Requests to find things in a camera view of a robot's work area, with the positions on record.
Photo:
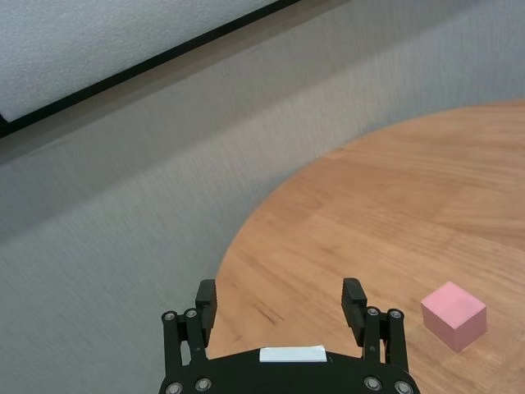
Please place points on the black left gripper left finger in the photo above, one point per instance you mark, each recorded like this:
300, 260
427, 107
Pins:
205, 316

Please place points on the pink cube block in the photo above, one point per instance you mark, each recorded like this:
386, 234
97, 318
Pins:
451, 316

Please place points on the black wall rail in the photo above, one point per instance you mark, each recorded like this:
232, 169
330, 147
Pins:
143, 65

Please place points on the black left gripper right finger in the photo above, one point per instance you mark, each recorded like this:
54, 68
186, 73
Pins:
354, 312

